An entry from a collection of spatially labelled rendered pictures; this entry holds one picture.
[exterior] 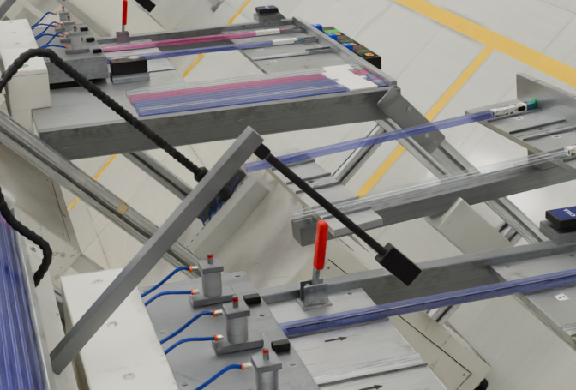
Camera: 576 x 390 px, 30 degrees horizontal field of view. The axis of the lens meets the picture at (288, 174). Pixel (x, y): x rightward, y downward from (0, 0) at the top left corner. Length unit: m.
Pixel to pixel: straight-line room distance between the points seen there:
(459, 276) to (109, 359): 0.53
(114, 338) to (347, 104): 1.12
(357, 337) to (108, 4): 4.48
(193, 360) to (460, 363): 1.44
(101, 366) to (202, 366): 0.10
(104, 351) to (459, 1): 2.90
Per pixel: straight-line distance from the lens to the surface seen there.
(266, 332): 1.15
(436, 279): 1.41
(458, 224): 1.66
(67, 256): 2.10
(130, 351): 1.09
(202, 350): 1.12
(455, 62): 3.59
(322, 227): 1.29
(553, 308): 1.34
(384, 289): 1.39
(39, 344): 0.94
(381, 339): 1.26
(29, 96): 2.19
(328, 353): 1.23
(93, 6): 5.61
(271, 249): 2.36
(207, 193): 0.97
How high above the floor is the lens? 1.73
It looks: 26 degrees down
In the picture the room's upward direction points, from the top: 50 degrees counter-clockwise
